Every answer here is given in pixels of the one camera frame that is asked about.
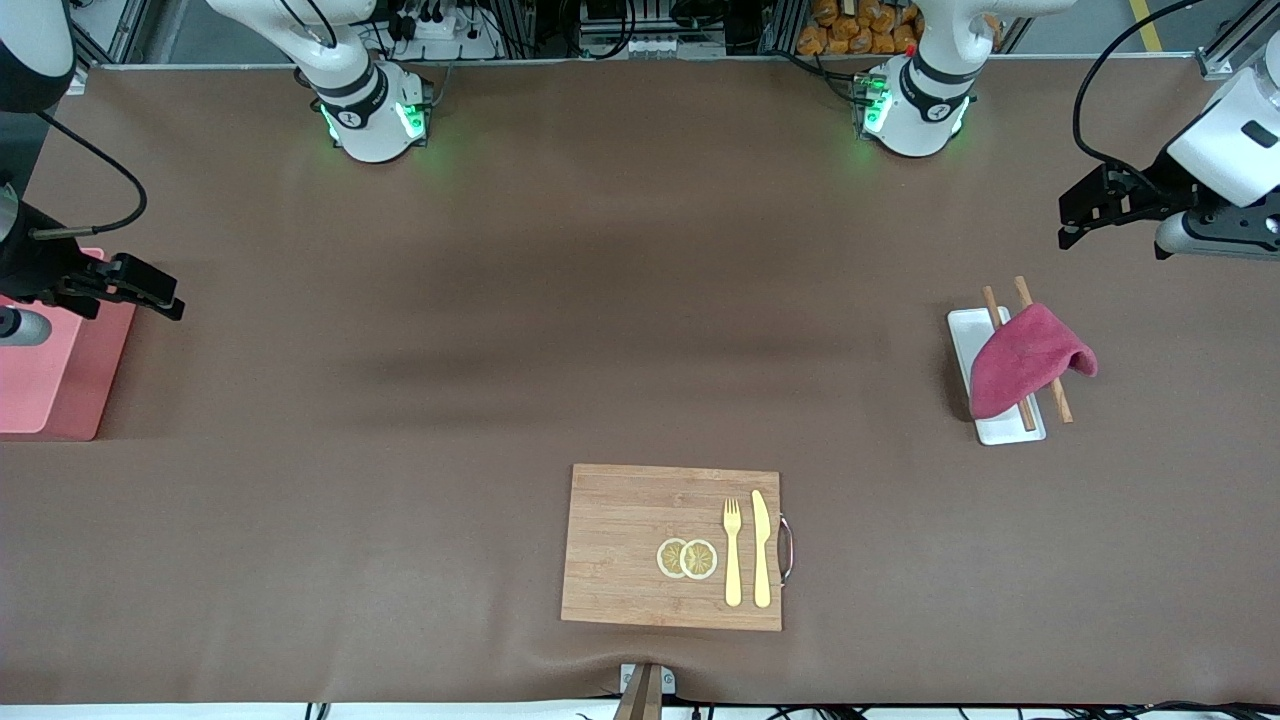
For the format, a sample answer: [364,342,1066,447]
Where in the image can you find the pink-red microfiber cloth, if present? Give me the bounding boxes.
[968,302,1099,421]

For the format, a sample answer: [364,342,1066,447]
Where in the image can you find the pink plastic box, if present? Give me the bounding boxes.
[0,248,138,442]

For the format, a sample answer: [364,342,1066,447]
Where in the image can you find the white rectangular tray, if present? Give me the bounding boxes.
[946,306,1047,446]

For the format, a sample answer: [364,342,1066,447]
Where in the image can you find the pile of orange toy breads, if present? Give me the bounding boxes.
[796,0,923,57]

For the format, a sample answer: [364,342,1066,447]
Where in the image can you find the brown table cover mat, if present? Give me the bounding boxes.
[0,55,1280,707]

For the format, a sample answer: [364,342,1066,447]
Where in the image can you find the white power strip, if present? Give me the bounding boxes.
[392,0,503,63]

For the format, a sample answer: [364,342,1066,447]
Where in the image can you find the yellow plastic knife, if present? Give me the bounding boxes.
[751,489,773,609]

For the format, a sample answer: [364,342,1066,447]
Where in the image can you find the yellow plastic fork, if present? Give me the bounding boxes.
[722,498,744,608]

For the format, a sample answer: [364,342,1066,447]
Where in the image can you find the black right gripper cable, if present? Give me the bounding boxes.
[30,110,149,241]

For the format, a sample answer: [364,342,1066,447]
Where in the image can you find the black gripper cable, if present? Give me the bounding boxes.
[1072,0,1206,186]
[30,110,149,241]

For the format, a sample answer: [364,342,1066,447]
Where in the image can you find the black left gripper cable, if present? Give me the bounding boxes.
[1072,0,1206,186]

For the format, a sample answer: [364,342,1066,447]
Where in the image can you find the bamboo cutting board, metal handle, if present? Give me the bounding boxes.
[560,463,796,633]

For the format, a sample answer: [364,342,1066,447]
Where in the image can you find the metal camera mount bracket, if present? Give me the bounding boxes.
[612,663,677,720]

